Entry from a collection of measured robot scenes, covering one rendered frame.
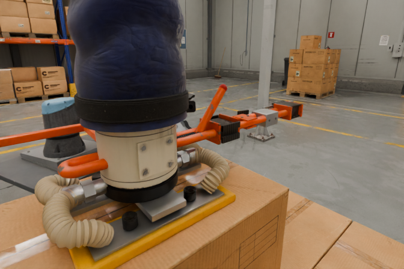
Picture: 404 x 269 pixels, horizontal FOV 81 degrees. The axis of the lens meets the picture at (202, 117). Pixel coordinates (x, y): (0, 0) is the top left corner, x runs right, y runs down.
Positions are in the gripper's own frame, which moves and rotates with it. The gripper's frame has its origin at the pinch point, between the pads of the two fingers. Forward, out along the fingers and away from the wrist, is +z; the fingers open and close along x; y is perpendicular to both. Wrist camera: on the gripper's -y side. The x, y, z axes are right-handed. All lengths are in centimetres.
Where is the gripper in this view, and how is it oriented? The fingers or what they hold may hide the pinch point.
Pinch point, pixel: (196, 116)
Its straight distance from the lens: 80.8
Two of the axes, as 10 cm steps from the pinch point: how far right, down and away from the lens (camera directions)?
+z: 6.4, 2.0, -7.4
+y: -7.7, 1.7, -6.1
